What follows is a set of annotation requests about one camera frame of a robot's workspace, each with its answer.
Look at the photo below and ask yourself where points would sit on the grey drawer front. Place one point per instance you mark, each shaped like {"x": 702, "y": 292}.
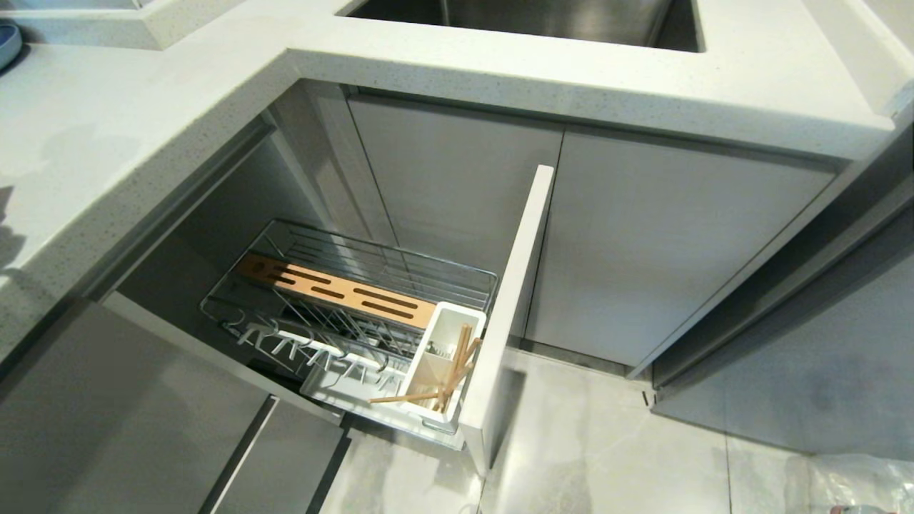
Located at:
{"x": 128, "y": 421}
{"x": 278, "y": 464}

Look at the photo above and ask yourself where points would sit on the wooden slotted knife block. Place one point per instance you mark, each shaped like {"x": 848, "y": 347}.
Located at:
{"x": 335, "y": 289}

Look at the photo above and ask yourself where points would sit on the white pull-out drawer front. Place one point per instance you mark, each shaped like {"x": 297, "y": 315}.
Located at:
{"x": 508, "y": 314}

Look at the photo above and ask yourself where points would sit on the white plastic drip tray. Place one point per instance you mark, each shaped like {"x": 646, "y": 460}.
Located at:
{"x": 343, "y": 392}

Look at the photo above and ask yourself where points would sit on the white utensil holder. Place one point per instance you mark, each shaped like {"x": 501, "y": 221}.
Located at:
{"x": 435, "y": 371}

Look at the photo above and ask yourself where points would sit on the white plate divider rack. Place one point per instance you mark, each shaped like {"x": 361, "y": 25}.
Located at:
{"x": 314, "y": 350}

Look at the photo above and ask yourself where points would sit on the steel kitchen sink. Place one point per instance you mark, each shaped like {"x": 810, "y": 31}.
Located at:
{"x": 543, "y": 18}

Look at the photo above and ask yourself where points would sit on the grey cabinet door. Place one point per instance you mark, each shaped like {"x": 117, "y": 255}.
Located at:
{"x": 671, "y": 250}

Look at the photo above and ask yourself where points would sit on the blue plate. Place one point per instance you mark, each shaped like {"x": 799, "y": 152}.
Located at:
{"x": 7, "y": 41}

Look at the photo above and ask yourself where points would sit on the wooden chopstick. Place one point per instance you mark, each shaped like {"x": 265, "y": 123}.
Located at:
{"x": 464, "y": 368}
{"x": 407, "y": 398}
{"x": 458, "y": 357}

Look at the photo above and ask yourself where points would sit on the clear plastic bag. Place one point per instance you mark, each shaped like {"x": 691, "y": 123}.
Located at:
{"x": 850, "y": 485}

